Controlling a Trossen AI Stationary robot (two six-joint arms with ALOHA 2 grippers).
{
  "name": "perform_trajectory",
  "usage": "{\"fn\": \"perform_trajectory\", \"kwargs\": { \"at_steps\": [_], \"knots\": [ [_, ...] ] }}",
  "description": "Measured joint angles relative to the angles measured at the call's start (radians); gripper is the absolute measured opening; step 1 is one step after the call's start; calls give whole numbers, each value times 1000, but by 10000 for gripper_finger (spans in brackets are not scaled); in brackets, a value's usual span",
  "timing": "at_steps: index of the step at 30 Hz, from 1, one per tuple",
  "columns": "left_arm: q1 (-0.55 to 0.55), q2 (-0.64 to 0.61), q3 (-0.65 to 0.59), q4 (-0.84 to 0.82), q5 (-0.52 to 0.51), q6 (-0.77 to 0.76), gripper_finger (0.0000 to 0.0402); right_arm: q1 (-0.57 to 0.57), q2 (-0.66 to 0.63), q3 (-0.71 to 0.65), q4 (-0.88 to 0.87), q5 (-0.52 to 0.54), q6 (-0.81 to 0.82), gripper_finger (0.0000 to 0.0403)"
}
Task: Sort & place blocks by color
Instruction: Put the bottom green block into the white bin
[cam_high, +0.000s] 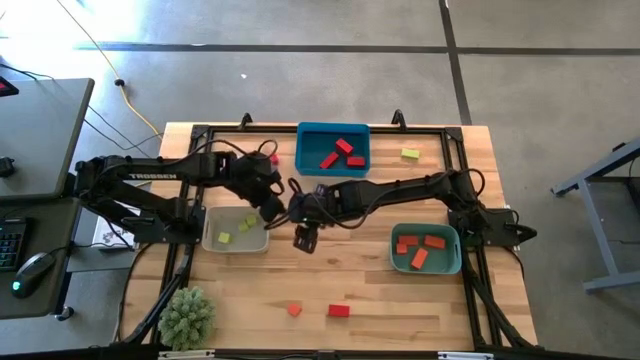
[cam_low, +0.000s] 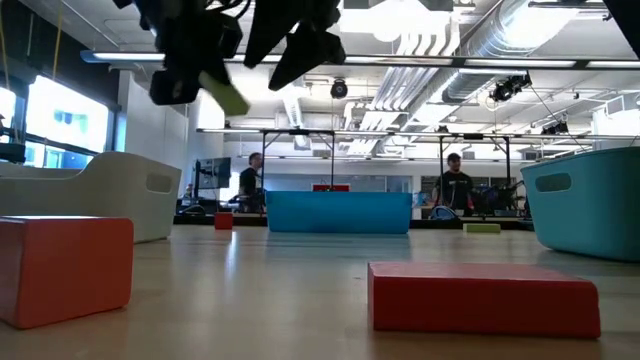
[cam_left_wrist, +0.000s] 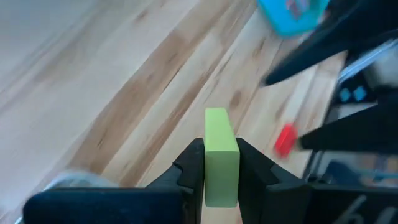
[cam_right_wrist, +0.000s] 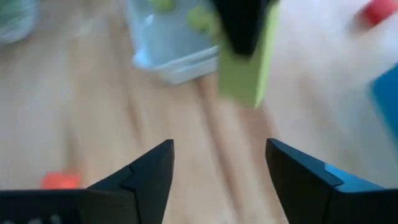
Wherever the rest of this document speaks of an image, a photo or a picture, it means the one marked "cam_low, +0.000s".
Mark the black ceiling spotlight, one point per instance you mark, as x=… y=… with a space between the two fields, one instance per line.
x=339 y=88

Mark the dark background desk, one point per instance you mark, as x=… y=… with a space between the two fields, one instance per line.
x=200 y=205

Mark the red background box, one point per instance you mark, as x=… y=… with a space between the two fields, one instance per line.
x=331 y=188

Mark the person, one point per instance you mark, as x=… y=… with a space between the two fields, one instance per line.
x=455 y=187
x=248 y=182

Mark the black ceiling camera cluster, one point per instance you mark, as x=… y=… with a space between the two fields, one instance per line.
x=510 y=87

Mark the teal plastic bin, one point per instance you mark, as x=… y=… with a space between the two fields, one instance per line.
x=590 y=215

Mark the ceiling light bar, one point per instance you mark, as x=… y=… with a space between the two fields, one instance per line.
x=400 y=60

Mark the large red block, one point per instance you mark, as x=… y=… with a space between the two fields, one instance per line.
x=480 y=305

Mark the black metal rig frame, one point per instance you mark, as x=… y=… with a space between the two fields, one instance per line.
x=441 y=150
x=300 y=131

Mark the blue plastic bin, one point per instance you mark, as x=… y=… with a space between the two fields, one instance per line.
x=340 y=210

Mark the large orange block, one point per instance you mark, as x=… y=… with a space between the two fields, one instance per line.
x=65 y=275

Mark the blue round bag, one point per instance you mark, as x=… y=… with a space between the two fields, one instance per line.
x=442 y=213

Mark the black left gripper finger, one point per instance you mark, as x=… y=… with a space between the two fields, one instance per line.
x=175 y=89
x=217 y=67

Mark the black computer monitor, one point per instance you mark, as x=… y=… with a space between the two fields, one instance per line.
x=215 y=172

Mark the silver ventilation duct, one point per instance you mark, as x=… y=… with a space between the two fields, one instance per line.
x=500 y=40

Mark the black ceiling track fixture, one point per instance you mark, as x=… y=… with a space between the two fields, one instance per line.
x=555 y=128

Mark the white plastic bin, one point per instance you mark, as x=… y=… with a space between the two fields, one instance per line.
x=100 y=190

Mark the black window ledge box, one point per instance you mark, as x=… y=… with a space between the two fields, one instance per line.
x=12 y=152

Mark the green block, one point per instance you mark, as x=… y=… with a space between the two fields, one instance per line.
x=227 y=97
x=481 y=228

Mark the small red cube block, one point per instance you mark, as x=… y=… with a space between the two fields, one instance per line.
x=224 y=221

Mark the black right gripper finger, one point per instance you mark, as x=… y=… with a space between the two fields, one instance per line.
x=270 y=30
x=312 y=55

